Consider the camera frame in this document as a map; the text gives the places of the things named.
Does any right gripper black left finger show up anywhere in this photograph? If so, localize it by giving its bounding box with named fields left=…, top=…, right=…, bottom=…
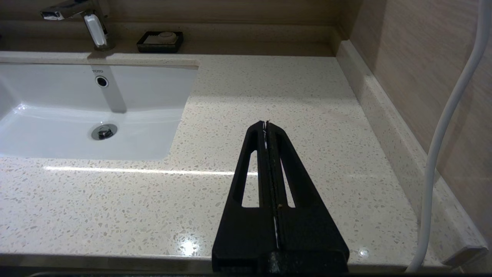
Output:
left=212, top=121, right=278, bottom=273

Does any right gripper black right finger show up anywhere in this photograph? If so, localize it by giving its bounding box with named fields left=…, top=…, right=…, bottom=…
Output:
left=266, top=121, right=350, bottom=271

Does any chrome sink drain stopper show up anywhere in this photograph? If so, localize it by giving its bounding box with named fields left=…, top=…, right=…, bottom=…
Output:
left=91, top=123, right=118, bottom=141

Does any black square soap dish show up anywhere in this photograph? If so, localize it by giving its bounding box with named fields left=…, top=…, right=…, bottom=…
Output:
left=136, top=31, right=184, bottom=53

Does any white ceramic sink basin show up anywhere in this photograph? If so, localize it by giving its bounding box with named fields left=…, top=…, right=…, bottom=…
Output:
left=0, top=62, right=199, bottom=161

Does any chrome sink faucet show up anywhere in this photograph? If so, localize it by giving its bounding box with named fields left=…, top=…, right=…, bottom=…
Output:
left=40, top=0, right=116, bottom=52

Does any white cable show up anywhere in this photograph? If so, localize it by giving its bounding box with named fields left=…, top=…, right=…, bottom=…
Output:
left=406, top=0, right=492, bottom=273

